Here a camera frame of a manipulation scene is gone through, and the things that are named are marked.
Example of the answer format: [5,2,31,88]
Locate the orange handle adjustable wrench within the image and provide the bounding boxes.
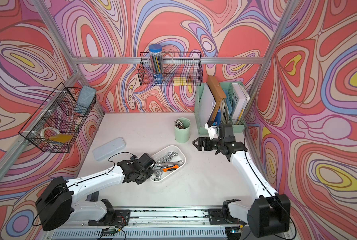
[155,165,179,175]

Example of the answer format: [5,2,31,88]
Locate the white plastic storage box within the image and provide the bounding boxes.
[150,145,186,183]

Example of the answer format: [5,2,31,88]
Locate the large silver combination wrench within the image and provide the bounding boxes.
[154,161,185,169]

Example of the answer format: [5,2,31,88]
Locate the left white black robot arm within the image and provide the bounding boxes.
[35,154,155,232]

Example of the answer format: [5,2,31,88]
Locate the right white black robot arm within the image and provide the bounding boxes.
[192,137,290,238]

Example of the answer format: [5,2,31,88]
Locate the translucent box lid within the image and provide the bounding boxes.
[92,137,126,162]

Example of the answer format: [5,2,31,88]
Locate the green cup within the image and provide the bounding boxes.
[175,118,191,144]

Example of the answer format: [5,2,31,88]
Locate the white paper folder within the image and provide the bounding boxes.
[198,83,216,127]

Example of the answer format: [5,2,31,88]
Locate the white book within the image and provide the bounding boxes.
[231,83,250,125]

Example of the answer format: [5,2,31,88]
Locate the drill bits in cup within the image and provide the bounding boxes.
[174,119,186,129]

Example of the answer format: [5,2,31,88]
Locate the green file organizer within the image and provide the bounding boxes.
[194,80,247,136]

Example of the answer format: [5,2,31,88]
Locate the brown cardboard folder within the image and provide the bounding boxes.
[207,76,226,125]

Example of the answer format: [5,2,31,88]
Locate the yellow pad in basket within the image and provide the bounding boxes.
[48,134,73,144]

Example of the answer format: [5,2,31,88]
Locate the yellow sticky notes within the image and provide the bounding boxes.
[173,77,187,87]

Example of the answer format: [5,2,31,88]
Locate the grey sponge block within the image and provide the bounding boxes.
[76,86,96,108]

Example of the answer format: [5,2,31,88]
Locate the clear tape roll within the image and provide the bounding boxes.
[40,127,60,139]

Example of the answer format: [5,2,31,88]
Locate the blue lid pencil tube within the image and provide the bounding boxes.
[148,44,163,85]

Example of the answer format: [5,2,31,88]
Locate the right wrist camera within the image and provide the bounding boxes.
[204,122,234,140]

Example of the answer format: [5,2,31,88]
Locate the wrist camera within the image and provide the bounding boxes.
[204,122,234,140]
[138,153,156,171]

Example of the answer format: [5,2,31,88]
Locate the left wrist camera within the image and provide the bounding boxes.
[138,153,156,171]

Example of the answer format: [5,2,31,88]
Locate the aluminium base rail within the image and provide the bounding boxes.
[43,205,296,240]

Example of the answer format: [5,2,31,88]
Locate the black wire basket back wall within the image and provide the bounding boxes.
[137,51,203,86]

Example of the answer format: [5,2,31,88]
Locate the black wire basket wall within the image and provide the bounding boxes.
[19,83,96,153]
[137,51,203,86]

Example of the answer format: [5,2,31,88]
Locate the black wire basket left wall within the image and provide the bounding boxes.
[19,83,96,153]

